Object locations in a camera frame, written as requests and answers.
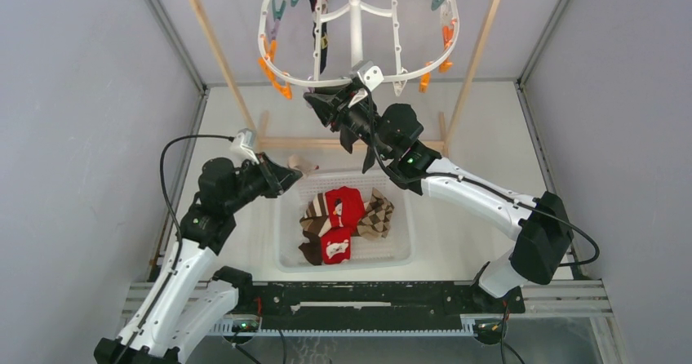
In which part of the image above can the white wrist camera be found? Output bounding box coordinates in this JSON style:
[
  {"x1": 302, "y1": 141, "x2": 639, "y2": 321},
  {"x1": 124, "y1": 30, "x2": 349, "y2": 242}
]
[
  {"x1": 348, "y1": 60, "x2": 384, "y2": 108},
  {"x1": 229, "y1": 128, "x2": 259, "y2": 165}
]

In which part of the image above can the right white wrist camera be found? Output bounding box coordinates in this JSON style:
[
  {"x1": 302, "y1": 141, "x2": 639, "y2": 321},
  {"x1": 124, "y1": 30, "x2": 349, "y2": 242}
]
[{"x1": 348, "y1": 60, "x2": 384, "y2": 108}]

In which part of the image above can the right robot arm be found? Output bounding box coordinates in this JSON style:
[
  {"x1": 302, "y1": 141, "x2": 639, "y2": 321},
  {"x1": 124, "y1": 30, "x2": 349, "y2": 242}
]
[{"x1": 303, "y1": 82, "x2": 575, "y2": 312}]

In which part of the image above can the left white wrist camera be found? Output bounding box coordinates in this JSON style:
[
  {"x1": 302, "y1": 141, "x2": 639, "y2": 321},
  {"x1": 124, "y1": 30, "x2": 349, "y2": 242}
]
[{"x1": 229, "y1": 128, "x2": 259, "y2": 165}]

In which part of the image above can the white cable duct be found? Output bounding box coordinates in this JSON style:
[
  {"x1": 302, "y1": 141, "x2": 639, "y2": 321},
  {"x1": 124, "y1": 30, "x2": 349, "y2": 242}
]
[{"x1": 204, "y1": 317, "x2": 477, "y2": 337}]

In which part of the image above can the argyle brown sock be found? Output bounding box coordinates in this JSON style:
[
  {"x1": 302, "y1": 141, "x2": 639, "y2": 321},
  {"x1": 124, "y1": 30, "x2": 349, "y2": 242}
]
[{"x1": 357, "y1": 189, "x2": 395, "y2": 241}]

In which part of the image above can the white plastic laundry basket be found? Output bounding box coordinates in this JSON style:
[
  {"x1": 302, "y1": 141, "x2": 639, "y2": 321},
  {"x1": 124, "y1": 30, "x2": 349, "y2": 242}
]
[{"x1": 273, "y1": 170, "x2": 415, "y2": 273}]

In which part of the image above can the wooden drying rack frame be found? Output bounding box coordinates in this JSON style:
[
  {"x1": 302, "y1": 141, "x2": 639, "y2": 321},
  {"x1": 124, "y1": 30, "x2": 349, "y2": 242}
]
[{"x1": 189, "y1": 0, "x2": 501, "y2": 156}]

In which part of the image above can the white oval clip hanger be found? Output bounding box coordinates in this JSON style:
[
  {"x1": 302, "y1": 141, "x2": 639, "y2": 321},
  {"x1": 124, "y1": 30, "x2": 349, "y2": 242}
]
[{"x1": 257, "y1": 0, "x2": 459, "y2": 99}]

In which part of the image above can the brown white wavy sock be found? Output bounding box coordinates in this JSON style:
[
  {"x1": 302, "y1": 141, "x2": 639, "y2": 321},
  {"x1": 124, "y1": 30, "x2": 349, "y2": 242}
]
[{"x1": 299, "y1": 193, "x2": 331, "y2": 242}]

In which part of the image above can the beige sock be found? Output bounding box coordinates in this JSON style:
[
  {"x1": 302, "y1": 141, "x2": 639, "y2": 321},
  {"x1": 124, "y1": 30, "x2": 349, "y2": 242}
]
[{"x1": 287, "y1": 154, "x2": 319, "y2": 177}]

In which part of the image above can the brown striped sock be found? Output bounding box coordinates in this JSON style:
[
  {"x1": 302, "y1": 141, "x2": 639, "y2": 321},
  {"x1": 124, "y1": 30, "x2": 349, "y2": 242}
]
[{"x1": 299, "y1": 230, "x2": 323, "y2": 266}]

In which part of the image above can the red sock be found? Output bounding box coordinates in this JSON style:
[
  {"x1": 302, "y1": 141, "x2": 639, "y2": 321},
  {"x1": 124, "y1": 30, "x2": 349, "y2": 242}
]
[
  {"x1": 320, "y1": 227, "x2": 353, "y2": 264},
  {"x1": 325, "y1": 186, "x2": 366, "y2": 229}
]

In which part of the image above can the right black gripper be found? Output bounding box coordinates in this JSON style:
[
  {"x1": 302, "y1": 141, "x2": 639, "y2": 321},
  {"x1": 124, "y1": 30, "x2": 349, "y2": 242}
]
[{"x1": 307, "y1": 81, "x2": 393, "y2": 160}]

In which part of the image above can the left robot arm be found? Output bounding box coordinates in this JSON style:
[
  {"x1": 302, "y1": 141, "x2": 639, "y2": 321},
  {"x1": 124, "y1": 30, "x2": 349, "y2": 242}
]
[{"x1": 94, "y1": 153, "x2": 303, "y2": 363}]

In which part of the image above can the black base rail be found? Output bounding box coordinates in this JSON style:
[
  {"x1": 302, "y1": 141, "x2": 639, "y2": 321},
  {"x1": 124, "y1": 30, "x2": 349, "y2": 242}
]
[{"x1": 229, "y1": 281, "x2": 526, "y2": 330}]

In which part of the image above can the santa pattern dark sock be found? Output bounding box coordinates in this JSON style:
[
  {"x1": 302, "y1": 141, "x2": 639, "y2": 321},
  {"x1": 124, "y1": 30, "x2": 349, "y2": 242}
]
[{"x1": 309, "y1": 0, "x2": 329, "y2": 74}]

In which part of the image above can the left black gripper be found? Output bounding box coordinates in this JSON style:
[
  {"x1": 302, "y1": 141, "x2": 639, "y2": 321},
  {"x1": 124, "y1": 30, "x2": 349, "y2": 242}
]
[{"x1": 224, "y1": 152, "x2": 302, "y2": 213}]

